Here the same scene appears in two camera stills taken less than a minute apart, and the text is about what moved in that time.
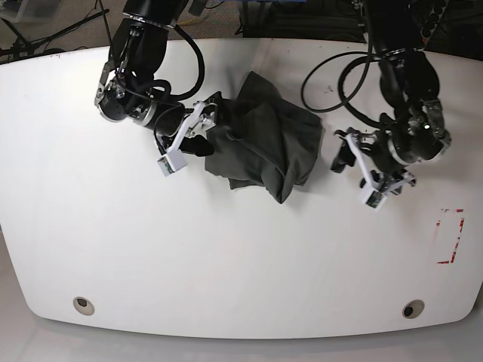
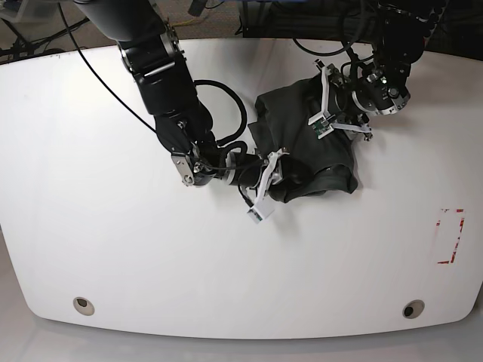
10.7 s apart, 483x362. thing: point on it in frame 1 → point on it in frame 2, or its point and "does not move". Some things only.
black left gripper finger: [225, 111] → [296, 170]
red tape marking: [456, 242] does not move
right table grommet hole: [413, 309] does not move
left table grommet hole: [83, 305] does not move
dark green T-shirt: [263, 139] → [282, 124]
